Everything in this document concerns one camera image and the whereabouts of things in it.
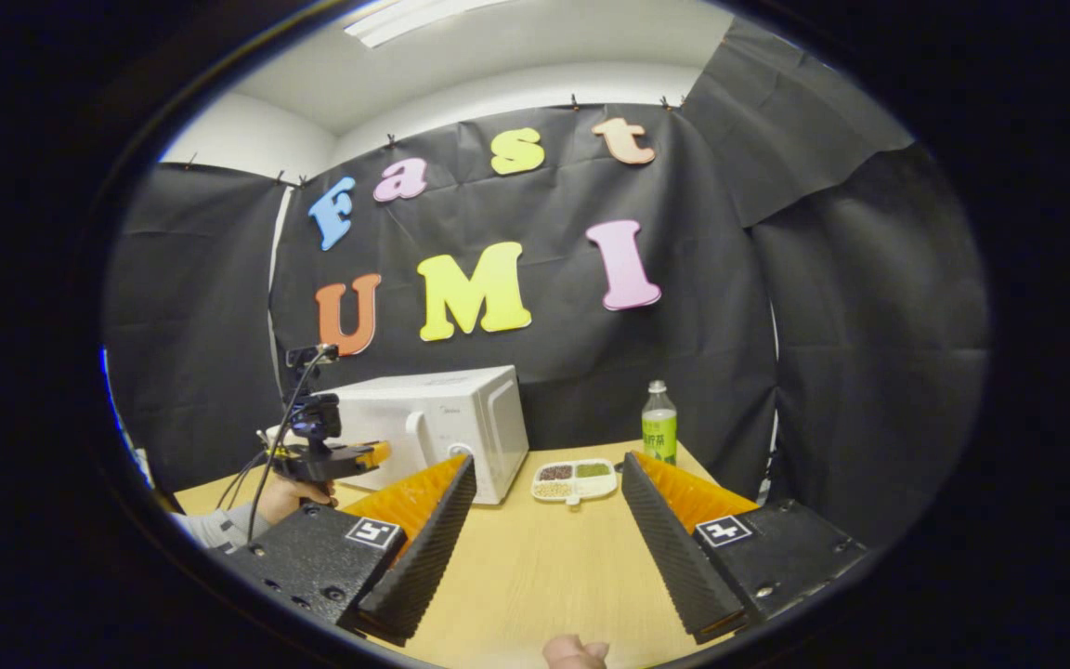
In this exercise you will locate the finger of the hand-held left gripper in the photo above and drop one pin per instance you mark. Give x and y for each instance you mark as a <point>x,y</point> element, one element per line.
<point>372,455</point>

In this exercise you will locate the green drink bottle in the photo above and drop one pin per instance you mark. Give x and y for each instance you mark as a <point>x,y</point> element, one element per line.
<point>659,432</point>

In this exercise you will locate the white divided tray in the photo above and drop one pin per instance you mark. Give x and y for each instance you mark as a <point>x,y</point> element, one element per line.
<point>575,481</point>

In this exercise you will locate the green beans pile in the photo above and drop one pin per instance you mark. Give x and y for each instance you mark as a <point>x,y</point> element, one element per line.
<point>593,470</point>

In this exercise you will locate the white round container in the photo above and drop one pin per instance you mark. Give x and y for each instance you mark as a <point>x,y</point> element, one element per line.
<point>275,435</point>

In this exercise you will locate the white microwave oven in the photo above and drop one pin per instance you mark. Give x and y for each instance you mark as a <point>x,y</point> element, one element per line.
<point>442,409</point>

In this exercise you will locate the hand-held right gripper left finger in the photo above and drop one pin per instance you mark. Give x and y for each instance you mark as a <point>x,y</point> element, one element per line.
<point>433,557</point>

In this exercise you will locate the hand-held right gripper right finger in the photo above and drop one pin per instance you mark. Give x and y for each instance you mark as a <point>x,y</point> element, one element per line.
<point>674,567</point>

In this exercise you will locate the yellow beans pile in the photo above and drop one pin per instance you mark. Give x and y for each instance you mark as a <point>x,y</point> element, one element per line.
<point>552,489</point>

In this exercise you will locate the red beans pile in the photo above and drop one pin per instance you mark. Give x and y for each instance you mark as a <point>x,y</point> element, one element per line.
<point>555,472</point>

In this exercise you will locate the ceiling light panel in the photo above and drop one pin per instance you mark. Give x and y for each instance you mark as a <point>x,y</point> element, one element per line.
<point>414,17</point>

